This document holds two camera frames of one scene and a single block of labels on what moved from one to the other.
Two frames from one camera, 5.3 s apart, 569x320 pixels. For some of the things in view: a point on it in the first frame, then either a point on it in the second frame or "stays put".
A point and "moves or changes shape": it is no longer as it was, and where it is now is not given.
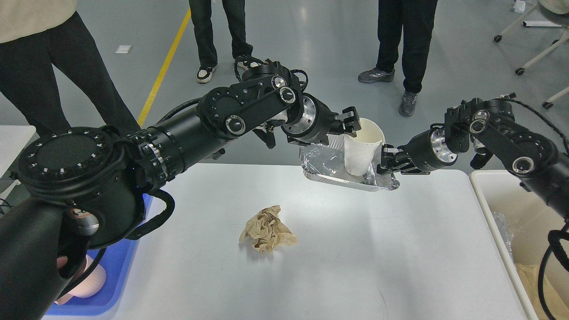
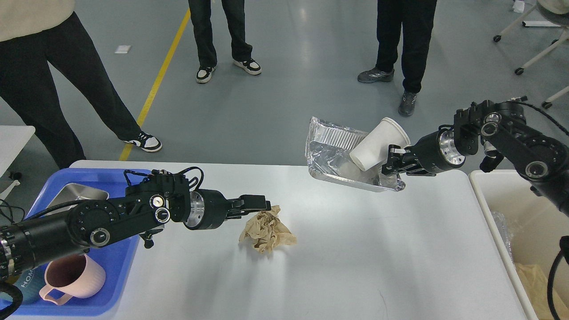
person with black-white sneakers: x=234 y=12 stays put
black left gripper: x=312 y=122 → x=208 y=210
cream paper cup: x=361 y=152 moves or changes shape
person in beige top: x=34 y=34 stays put
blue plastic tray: x=118 y=260 stays put
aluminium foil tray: x=326 y=163 moves or changes shape
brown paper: x=266 y=230 stays put
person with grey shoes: x=416 y=18 stays put
